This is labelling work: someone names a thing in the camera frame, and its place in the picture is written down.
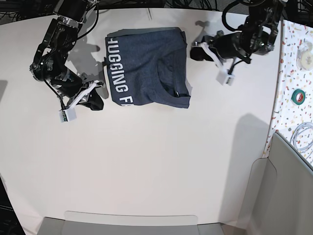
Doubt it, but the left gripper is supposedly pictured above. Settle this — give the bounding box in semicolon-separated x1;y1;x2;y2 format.
190;30;245;73

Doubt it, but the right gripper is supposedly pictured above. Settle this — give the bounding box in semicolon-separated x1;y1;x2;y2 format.
57;72;105;111

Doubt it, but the dark blue t-shirt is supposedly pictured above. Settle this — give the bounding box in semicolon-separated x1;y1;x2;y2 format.
105;27;191;109

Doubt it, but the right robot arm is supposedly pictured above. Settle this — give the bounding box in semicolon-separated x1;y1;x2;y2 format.
30;0;103;110

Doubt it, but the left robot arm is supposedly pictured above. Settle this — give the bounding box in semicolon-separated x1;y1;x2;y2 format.
190;0;286;75

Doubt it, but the clear tape dispenser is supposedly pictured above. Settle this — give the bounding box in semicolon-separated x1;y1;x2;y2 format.
296;41;313;71

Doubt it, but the green tape roll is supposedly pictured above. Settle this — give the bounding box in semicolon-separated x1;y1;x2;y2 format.
291;89;306;105

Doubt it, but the terrazzo patterned side table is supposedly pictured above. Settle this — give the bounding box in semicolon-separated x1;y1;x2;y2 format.
263;20;313;164

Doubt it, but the grey chair bottom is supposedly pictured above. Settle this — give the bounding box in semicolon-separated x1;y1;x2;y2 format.
38;211;223;235

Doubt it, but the grey chair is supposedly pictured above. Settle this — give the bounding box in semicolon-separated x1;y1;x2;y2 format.
38;211;223;235
239;132;313;235

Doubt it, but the grey chair right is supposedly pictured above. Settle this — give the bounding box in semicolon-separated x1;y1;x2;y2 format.
239;132;313;235

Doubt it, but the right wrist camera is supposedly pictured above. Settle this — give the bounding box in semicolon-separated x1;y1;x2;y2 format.
59;109;77;123

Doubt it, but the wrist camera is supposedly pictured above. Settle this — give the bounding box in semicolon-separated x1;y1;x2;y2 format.
59;109;77;123
216;70;235;86

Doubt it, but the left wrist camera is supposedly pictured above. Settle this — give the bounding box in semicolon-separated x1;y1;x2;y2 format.
216;70;235;86

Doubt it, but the coiled white cable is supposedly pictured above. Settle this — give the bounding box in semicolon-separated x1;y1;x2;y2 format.
289;122;313;153

